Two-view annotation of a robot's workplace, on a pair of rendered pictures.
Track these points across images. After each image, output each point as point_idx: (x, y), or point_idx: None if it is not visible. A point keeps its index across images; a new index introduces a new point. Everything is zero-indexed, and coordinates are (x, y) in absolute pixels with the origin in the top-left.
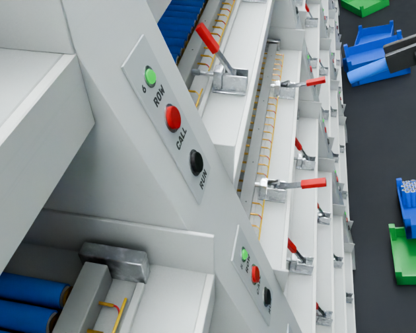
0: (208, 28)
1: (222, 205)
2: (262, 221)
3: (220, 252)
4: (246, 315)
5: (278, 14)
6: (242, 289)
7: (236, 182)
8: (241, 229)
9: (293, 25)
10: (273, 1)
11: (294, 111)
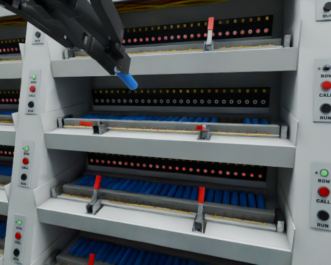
0: (149, 47)
1: (40, 57)
2: (85, 130)
3: (28, 62)
4: (21, 90)
5: (294, 100)
6: (26, 83)
7: (60, 70)
8: (40, 72)
9: (296, 114)
10: (237, 64)
11: (179, 139)
